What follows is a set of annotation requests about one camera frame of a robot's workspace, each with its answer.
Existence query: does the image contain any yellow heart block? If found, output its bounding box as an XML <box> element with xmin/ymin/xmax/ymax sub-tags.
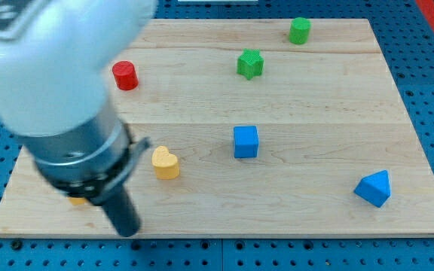
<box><xmin>151</xmin><ymin>146</ymin><xmax>180</xmax><ymax>180</ymax></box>

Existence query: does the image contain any green cylinder block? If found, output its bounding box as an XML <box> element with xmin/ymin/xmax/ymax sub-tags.
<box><xmin>289</xmin><ymin>17</ymin><xmax>311</xmax><ymax>45</ymax></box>

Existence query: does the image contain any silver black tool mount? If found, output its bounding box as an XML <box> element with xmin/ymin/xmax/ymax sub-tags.
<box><xmin>17</xmin><ymin>101</ymin><xmax>151</xmax><ymax>206</ymax></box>

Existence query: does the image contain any yellow block under arm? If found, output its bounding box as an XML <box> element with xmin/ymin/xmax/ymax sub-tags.
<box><xmin>68</xmin><ymin>197</ymin><xmax>87</xmax><ymax>206</ymax></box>

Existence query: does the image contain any wooden board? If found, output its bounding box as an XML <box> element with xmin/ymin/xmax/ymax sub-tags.
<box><xmin>0</xmin><ymin>18</ymin><xmax>434</xmax><ymax>239</ymax></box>

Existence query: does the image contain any blue triangular prism block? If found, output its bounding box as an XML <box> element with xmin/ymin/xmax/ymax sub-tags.
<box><xmin>353</xmin><ymin>170</ymin><xmax>391</xmax><ymax>208</ymax></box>

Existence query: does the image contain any red cylinder block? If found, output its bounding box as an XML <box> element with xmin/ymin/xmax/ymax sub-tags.
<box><xmin>112</xmin><ymin>60</ymin><xmax>139</xmax><ymax>91</ymax></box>

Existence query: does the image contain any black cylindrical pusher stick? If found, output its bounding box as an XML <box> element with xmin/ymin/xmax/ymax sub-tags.
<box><xmin>102</xmin><ymin>186</ymin><xmax>140</xmax><ymax>237</ymax></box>

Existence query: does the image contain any blue cube block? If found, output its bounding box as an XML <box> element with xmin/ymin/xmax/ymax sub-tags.
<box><xmin>234</xmin><ymin>126</ymin><xmax>259</xmax><ymax>158</ymax></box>

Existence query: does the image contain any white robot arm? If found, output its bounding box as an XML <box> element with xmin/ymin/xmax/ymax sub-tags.
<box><xmin>0</xmin><ymin>1</ymin><xmax>157</xmax><ymax>237</ymax></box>

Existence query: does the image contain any green star block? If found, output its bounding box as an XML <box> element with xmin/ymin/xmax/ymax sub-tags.
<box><xmin>237</xmin><ymin>48</ymin><xmax>264</xmax><ymax>80</ymax></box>

